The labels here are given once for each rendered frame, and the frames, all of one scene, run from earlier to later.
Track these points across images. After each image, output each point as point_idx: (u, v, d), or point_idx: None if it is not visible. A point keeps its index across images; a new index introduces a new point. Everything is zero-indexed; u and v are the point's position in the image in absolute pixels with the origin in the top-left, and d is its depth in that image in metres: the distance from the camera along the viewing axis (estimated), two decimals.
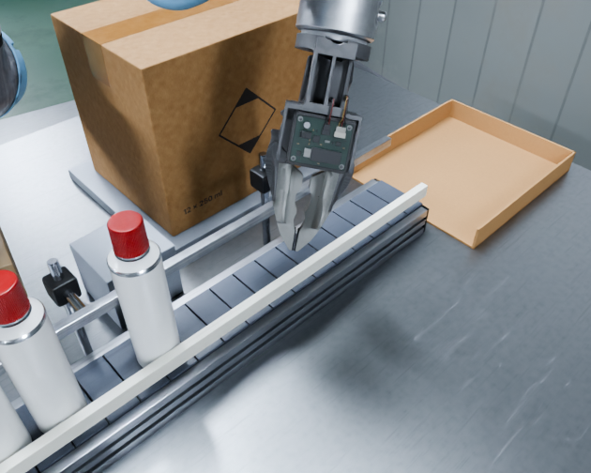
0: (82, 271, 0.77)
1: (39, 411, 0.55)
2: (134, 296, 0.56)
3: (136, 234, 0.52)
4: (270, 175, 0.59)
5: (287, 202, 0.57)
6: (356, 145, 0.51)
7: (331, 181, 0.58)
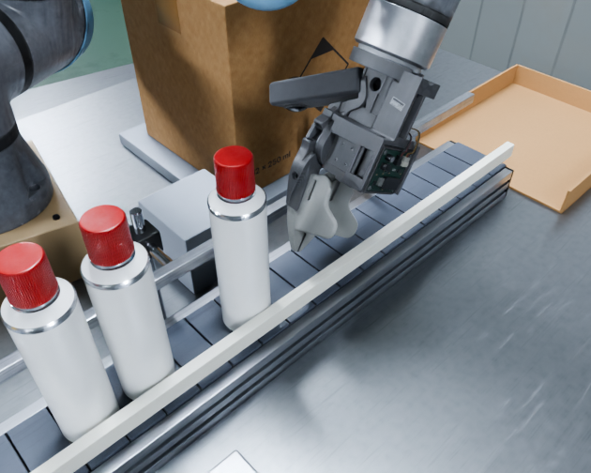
0: None
1: (132, 372, 0.49)
2: (236, 243, 0.50)
3: (248, 170, 0.46)
4: (297, 186, 0.56)
5: (316, 213, 0.57)
6: (409, 171, 0.56)
7: (340, 185, 0.60)
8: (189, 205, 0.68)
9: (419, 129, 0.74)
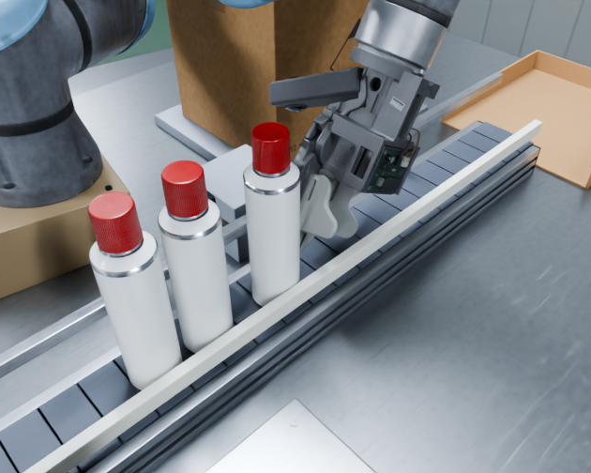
0: None
1: (198, 324, 0.52)
2: (272, 218, 0.51)
3: (284, 144, 0.48)
4: None
5: (316, 213, 0.57)
6: (409, 171, 0.56)
7: (340, 185, 0.60)
8: (234, 177, 0.71)
9: (452, 105, 0.77)
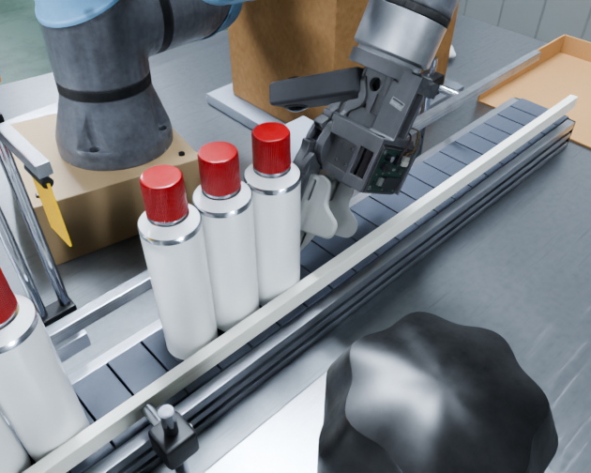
0: None
1: (224, 301, 0.54)
2: (273, 218, 0.51)
3: (285, 144, 0.48)
4: None
5: (316, 213, 0.57)
6: (409, 171, 0.56)
7: (340, 185, 0.60)
8: (297, 144, 0.77)
9: (496, 80, 0.82)
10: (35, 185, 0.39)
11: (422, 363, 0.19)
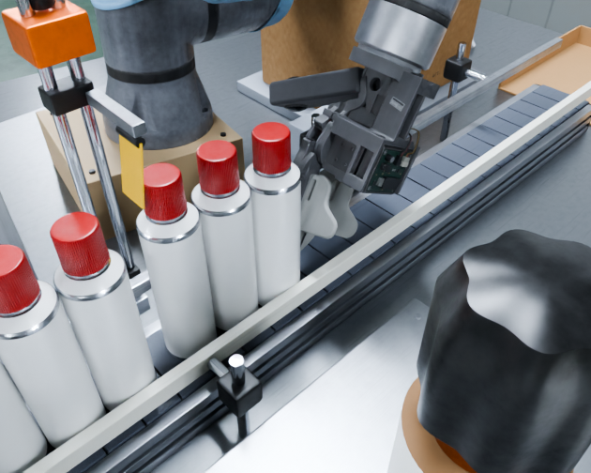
0: (295, 152, 0.83)
1: (220, 299, 0.54)
2: (274, 218, 0.51)
3: (285, 144, 0.48)
4: None
5: (316, 213, 0.57)
6: (409, 171, 0.56)
7: (340, 185, 0.60)
8: None
9: (522, 65, 0.86)
10: (120, 147, 0.43)
11: (528, 265, 0.23)
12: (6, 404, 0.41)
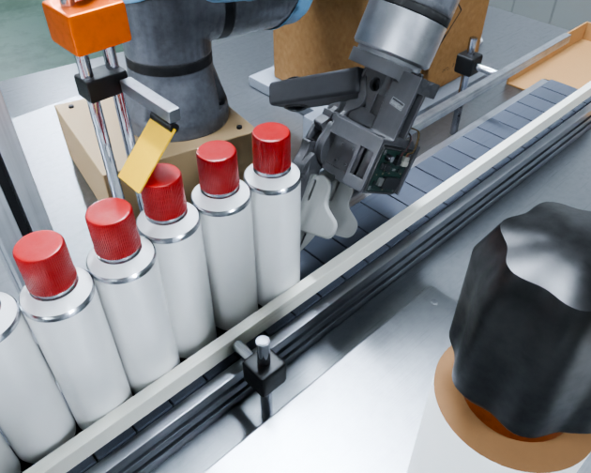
0: None
1: (220, 299, 0.55)
2: (273, 218, 0.51)
3: (285, 144, 0.48)
4: None
5: (316, 213, 0.57)
6: (409, 171, 0.56)
7: (340, 185, 0.60)
8: None
9: (531, 59, 0.87)
10: (142, 132, 0.44)
11: (563, 233, 0.24)
12: (37, 388, 0.43)
